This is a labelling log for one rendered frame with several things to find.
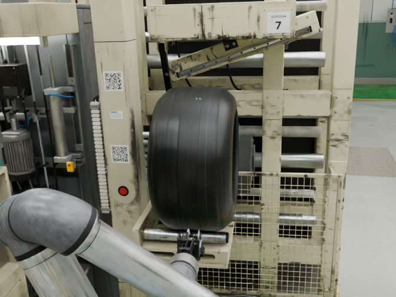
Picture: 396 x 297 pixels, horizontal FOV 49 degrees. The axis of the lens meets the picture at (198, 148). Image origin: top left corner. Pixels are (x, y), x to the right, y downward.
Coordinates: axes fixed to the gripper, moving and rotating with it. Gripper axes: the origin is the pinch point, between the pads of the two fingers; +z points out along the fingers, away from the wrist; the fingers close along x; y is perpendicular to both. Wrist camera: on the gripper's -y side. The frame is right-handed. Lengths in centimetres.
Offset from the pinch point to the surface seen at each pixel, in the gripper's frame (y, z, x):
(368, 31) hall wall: 34, 933, -246
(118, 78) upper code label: 52, 23, 33
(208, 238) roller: -8.9, 15.9, -2.5
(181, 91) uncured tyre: 47, 27, 9
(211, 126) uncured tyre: 37.9, 10.2, -4.4
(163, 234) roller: -8.4, 16.2, 15.5
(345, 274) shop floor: -96, 136, -81
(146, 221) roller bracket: -6.9, 23.3, 24.4
